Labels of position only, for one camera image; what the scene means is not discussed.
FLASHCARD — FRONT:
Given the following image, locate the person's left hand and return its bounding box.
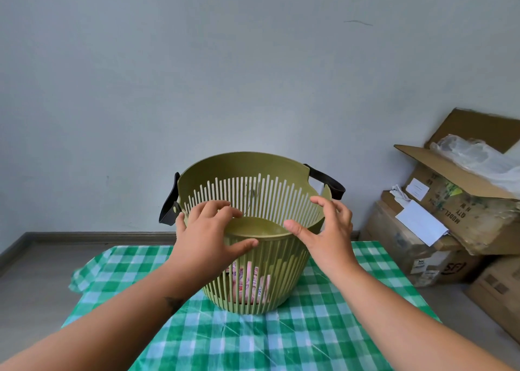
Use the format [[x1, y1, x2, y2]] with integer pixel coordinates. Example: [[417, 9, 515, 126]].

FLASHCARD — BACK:
[[168, 200, 260, 284]]

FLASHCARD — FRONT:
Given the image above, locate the person's right hand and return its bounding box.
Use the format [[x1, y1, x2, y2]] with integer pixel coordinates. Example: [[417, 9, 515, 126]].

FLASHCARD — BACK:
[[283, 196, 355, 279]]

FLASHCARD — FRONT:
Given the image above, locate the green slotted plastic basket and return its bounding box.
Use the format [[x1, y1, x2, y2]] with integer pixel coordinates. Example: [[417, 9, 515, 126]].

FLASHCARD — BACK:
[[175, 152, 332, 315]]

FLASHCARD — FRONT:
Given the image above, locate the person's right forearm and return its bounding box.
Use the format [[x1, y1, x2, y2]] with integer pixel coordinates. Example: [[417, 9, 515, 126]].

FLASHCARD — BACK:
[[321, 259, 513, 371]]

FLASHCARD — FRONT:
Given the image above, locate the person's left forearm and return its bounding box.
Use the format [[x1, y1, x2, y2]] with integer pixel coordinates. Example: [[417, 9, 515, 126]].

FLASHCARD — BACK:
[[0, 257, 210, 371]]

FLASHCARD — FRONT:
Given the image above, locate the pink printed cloth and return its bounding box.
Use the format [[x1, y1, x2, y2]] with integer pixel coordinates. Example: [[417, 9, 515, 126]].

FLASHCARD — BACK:
[[225, 261, 271, 305]]

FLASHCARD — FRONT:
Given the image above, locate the green white checked tablecloth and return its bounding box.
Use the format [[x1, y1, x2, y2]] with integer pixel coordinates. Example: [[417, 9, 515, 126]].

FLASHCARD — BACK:
[[61, 241, 442, 371]]

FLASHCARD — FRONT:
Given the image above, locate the crumpled white paper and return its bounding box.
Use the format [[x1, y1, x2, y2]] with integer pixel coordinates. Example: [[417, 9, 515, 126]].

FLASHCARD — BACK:
[[389, 184, 412, 209]]

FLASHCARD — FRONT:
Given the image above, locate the taped cardboard box with labels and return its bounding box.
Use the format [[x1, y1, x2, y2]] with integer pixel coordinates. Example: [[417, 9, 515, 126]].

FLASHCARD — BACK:
[[359, 190, 485, 288]]

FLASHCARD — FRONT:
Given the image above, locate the white paper sheet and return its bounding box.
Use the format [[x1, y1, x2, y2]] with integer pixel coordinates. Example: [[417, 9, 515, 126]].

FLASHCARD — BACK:
[[395, 200, 450, 247]]

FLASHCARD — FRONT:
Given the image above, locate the open cardboard box with flaps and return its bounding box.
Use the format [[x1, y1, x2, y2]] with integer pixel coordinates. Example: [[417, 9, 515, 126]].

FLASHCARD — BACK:
[[394, 108, 520, 256]]

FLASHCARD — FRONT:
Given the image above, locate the clear plastic bag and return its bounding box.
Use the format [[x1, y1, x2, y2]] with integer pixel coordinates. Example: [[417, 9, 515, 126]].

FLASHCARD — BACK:
[[429, 134, 520, 199]]

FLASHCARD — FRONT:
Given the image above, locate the small plain cardboard box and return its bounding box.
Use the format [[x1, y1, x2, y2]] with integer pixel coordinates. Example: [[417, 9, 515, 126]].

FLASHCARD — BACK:
[[464, 255, 520, 344]]

